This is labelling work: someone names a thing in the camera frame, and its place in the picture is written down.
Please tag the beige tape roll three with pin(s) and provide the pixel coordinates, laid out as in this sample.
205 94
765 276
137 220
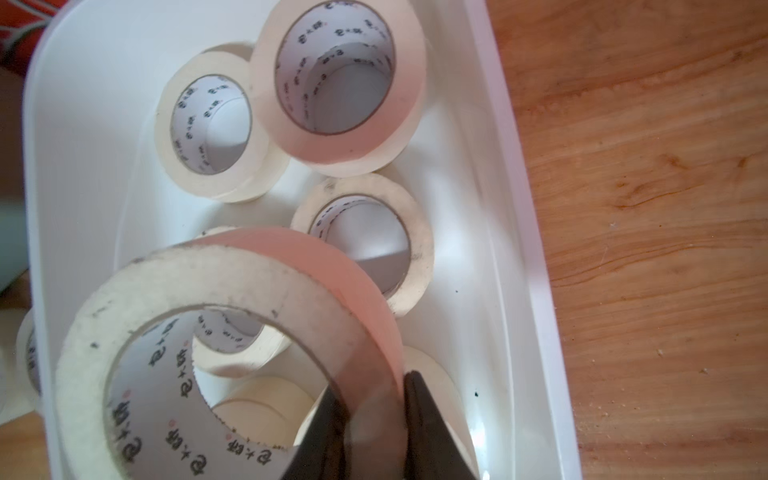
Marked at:
233 343

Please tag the beige tape roll two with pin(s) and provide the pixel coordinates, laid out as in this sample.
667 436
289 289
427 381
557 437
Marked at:
271 410

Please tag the beige tape roll six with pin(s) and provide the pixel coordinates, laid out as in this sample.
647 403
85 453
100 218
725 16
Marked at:
340 85

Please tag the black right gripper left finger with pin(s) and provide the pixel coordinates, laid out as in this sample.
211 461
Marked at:
322 454

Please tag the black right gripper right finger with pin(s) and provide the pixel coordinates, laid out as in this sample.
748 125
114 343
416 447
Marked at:
432 452

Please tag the beige tape roll eight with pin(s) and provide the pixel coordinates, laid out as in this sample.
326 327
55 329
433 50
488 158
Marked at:
128 402

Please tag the beige tape roll seven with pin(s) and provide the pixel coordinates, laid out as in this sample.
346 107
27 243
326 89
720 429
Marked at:
27 368

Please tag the beige tape roll five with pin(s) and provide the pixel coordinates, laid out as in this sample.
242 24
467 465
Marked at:
207 137

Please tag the beige tape roll four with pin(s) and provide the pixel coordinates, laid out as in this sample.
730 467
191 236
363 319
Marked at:
333 197

